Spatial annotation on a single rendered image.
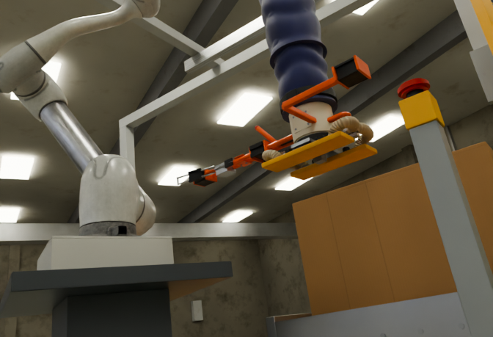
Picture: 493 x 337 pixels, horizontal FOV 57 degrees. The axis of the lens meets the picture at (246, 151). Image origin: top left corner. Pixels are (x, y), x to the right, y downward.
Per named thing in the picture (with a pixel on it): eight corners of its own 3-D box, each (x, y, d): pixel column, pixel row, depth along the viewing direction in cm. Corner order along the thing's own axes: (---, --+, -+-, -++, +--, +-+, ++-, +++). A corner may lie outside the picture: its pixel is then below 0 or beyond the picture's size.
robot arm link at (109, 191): (67, 225, 121) (71, 150, 130) (94, 238, 138) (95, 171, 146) (127, 217, 121) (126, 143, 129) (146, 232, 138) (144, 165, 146)
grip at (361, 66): (371, 78, 138) (367, 64, 140) (359, 68, 132) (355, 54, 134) (347, 89, 143) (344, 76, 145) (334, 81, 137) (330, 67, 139)
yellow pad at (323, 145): (355, 142, 157) (351, 129, 159) (341, 135, 149) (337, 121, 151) (276, 172, 176) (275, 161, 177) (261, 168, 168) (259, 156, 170)
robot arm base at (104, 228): (86, 236, 112) (86, 214, 114) (66, 255, 128) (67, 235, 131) (156, 238, 121) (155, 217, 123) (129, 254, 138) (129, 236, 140)
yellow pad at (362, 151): (378, 153, 171) (375, 142, 173) (366, 147, 163) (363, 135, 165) (303, 180, 190) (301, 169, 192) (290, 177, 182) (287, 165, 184)
